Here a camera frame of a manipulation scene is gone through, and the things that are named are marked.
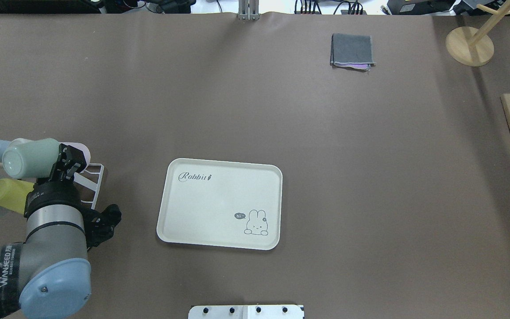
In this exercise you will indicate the white cup rack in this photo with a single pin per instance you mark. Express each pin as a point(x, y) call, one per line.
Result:
point(87, 182)

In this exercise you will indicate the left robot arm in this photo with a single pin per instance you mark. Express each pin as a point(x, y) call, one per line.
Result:
point(48, 275)

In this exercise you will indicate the grey folded cloth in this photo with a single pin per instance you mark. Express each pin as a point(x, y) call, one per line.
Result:
point(352, 52)

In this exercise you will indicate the pale green-white cup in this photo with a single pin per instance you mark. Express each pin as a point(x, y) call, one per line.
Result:
point(18, 141)

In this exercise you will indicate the pink cup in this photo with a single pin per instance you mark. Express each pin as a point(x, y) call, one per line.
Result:
point(85, 150)

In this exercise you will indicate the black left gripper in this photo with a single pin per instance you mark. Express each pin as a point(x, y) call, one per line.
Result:
point(52, 193)

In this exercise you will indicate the aluminium frame post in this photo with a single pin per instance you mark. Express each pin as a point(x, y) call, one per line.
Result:
point(248, 10)

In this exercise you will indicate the wooden mug tree stand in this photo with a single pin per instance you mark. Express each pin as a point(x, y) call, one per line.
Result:
point(471, 46)

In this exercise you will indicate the yellow cup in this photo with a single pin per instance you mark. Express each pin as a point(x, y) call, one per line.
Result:
point(13, 194)

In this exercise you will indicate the cream rabbit tray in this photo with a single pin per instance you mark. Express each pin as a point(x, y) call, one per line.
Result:
point(221, 203)

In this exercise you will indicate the green cup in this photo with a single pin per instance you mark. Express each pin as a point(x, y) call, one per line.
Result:
point(34, 159)

